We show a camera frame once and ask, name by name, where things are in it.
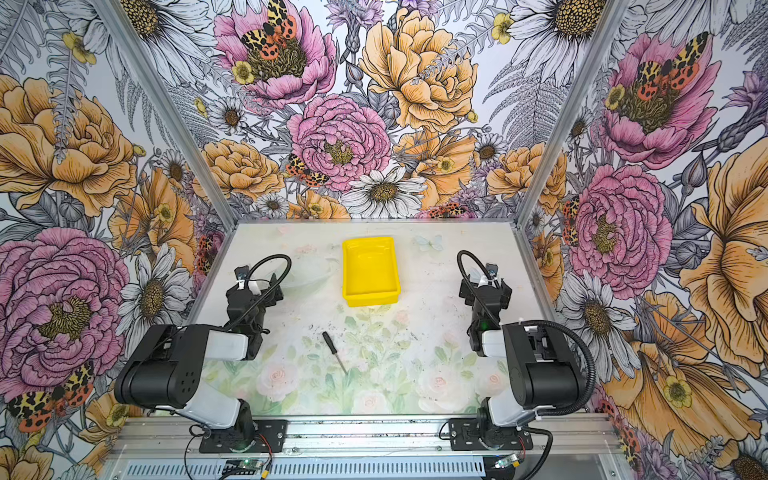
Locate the black handled screwdriver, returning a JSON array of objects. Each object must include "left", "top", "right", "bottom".
[{"left": 322, "top": 331, "right": 348, "bottom": 375}]

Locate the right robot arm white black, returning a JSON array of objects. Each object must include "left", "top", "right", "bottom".
[{"left": 448, "top": 263, "right": 596, "bottom": 452}]

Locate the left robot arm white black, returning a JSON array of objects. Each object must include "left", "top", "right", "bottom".
[{"left": 114, "top": 254, "right": 292, "bottom": 453}]

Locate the yellow plastic bin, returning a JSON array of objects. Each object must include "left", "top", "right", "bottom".
[{"left": 342, "top": 237, "right": 401, "bottom": 308}]

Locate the green circuit board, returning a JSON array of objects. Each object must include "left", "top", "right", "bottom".
[{"left": 220, "top": 459, "right": 267, "bottom": 479}]

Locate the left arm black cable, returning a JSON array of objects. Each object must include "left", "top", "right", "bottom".
[{"left": 223, "top": 253, "right": 293, "bottom": 332}]

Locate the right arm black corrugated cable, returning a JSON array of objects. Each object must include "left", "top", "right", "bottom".
[{"left": 456, "top": 249, "right": 598, "bottom": 418}]

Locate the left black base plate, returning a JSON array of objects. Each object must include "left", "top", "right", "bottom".
[{"left": 199, "top": 420, "right": 288, "bottom": 454}]

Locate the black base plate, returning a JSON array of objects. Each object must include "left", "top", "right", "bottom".
[
  {"left": 199, "top": 420, "right": 288, "bottom": 454},
  {"left": 440, "top": 418, "right": 533, "bottom": 452}
]

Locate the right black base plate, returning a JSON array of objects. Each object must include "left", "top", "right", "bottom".
[{"left": 440, "top": 418, "right": 533, "bottom": 452}]

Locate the aluminium mounting rail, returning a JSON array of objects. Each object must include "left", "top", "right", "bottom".
[{"left": 108, "top": 413, "right": 620, "bottom": 461}]

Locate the white slotted cable duct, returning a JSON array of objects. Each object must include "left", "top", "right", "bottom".
[{"left": 107, "top": 456, "right": 486, "bottom": 479}]

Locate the right aluminium frame post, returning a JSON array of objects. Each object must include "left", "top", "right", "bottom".
[{"left": 515, "top": 1, "right": 628, "bottom": 230}]

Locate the aluminium frame post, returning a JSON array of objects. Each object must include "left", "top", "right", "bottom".
[
  {"left": 94, "top": 1, "right": 238, "bottom": 233},
  {"left": 515, "top": 1, "right": 628, "bottom": 230}
]

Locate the left aluminium frame post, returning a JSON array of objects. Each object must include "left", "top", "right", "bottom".
[{"left": 94, "top": 1, "right": 238, "bottom": 233}]

